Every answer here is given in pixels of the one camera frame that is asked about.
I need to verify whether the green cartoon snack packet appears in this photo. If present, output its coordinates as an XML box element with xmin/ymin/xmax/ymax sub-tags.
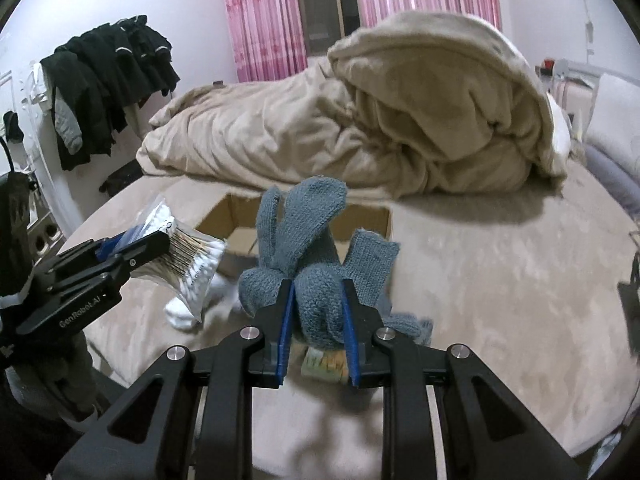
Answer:
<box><xmin>300</xmin><ymin>347</ymin><xmax>349</xmax><ymax>384</ymax></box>

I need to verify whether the grey-blue knitted socks bundle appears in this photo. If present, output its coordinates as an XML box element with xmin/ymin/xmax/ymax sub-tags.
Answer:
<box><xmin>239</xmin><ymin>177</ymin><xmax>433</xmax><ymax>351</ymax></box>

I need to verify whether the cotton swabs plastic bag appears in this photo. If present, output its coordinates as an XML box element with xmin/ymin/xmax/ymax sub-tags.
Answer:
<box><xmin>132</xmin><ymin>195</ymin><xmax>227</xmax><ymax>300</ymax></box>

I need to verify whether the pink curtain left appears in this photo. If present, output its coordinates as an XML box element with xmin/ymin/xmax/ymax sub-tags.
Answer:
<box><xmin>224</xmin><ymin>0</ymin><xmax>307</xmax><ymax>82</ymax></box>

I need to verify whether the black clothes pile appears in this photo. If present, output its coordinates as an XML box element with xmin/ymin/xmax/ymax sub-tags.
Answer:
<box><xmin>41</xmin><ymin>14</ymin><xmax>179</xmax><ymax>171</ymax></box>

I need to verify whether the grey padded headboard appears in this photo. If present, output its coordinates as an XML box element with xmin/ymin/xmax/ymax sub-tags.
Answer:
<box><xmin>584</xmin><ymin>74</ymin><xmax>639</xmax><ymax>219</ymax></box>

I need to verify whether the window frame dark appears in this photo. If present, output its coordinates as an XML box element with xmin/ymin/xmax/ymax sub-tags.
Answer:
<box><xmin>298</xmin><ymin>0</ymin><xmax>360</xmax><ymax>58</ymax></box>

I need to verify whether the beige crumpled duvet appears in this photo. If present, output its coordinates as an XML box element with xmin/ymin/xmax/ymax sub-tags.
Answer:
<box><xmin>137</xmin><ymin>11</ymin><xmax>567</xmax><ymax>198</ymax></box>

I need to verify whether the brown cardboard box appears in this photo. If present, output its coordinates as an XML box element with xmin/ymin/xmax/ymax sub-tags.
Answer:
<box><xmin>198</xmin><ymin>193</ymin><xmax>392</xmax><ymax>280</ymax></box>

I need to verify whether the white pillow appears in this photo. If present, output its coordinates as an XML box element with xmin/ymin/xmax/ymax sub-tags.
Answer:
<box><xmin>547</xmin><ymin>93</ymin><xmax>572</xmax><ymax>177</ymax></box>

